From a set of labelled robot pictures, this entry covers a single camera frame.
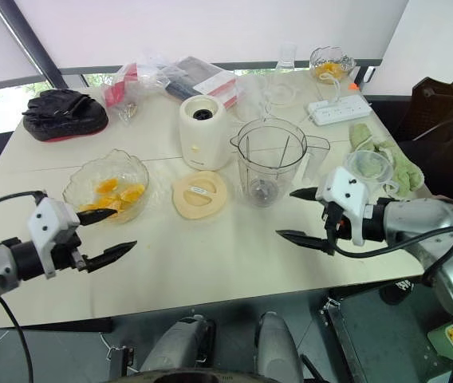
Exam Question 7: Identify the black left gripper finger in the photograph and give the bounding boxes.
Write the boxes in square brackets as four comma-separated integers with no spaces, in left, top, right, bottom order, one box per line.
[86,239,138,274]
[77,207,118,227]

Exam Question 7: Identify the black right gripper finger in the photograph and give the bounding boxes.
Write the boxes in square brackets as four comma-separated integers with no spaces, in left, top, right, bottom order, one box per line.
[274,229,336,257]
[289,187,321,202]

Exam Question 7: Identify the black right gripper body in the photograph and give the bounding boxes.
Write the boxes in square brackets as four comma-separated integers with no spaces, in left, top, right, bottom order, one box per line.
[321,202,349,243]

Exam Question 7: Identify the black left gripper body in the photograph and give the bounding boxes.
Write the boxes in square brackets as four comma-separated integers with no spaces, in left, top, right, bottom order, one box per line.
[52,232,93,274]

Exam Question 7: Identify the clear blender jar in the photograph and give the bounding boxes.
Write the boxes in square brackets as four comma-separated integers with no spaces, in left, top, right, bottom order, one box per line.
[229,118,330,208]

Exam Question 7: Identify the cream blender lid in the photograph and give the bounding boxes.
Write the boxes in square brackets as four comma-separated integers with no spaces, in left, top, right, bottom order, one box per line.
[171,170,228,220]

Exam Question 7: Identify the wavy clear glass bowl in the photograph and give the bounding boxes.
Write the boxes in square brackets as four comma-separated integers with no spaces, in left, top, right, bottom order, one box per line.
[61,148,151,224]

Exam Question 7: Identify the clear plastic cup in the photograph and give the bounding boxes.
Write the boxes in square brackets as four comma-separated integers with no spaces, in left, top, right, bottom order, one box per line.
[344,150,398,193]

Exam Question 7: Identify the white power strip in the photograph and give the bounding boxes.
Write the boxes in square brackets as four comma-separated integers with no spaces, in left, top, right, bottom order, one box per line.
[305,94,372,127]

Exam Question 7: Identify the black shoe with white print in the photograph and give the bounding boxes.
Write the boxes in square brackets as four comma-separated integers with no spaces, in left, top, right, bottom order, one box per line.
[380,278,416,306]

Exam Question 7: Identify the small bag of metal parts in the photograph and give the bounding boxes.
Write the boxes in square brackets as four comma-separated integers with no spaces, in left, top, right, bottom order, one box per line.
[117,101,139,121]

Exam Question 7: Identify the grey rounded robot leg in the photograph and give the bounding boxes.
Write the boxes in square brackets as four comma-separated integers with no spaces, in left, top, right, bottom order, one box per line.
[257,310,304,383]
[138,314,216,376]

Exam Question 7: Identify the cream blender base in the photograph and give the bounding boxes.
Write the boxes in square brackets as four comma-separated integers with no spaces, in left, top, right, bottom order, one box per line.
[177,94,236,172]

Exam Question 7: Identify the red boxes in plastic bag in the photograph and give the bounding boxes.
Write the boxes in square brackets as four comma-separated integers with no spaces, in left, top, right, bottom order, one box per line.
[100,62,140,108]

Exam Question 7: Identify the white power adapter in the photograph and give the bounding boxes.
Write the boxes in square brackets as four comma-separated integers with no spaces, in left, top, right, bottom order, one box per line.
[356,67,376,85]

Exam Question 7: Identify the red white box pack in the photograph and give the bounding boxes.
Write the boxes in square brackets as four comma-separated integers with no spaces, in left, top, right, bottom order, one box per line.
[192,73,244,108]

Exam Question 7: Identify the small glass bowl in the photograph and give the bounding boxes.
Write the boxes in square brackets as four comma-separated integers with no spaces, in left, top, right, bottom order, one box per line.
[309,45,357,81]

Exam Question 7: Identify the clear glass beaker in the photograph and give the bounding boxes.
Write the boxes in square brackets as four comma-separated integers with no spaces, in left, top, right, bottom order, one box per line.
[278,42,298,71]

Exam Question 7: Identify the black chair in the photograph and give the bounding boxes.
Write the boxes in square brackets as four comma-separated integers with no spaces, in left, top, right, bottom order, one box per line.
[393,77,453,200]

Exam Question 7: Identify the green box of orange peels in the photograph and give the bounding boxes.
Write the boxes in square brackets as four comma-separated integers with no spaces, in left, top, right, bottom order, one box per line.
[427,325,453,365]

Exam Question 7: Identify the dark grey packet in bag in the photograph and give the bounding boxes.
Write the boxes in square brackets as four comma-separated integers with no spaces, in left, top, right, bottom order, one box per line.
[160,57,227,101]

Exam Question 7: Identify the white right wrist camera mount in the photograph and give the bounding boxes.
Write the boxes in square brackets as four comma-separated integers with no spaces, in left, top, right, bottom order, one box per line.
[314,166,371,246]

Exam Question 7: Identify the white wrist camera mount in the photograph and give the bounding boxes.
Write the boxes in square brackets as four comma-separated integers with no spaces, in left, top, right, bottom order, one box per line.
[314,166,371,246]
[26,198,81,279]

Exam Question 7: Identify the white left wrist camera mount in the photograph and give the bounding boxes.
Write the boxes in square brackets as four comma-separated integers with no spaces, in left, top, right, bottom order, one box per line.
[26,198,81,279]

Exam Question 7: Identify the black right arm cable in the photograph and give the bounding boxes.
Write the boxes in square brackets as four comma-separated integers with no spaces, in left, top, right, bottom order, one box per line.
[327,198,453,288]

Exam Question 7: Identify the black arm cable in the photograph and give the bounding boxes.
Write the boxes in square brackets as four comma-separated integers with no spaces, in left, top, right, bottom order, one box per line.
[0,190,48,383]
[327,198,453,288]

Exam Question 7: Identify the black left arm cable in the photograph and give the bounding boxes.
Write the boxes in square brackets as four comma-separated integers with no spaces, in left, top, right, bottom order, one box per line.
[0,190,48,383]

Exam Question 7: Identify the white power strip cord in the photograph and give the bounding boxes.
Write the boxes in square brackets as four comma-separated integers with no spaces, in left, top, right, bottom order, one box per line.
[317,73,343,101]

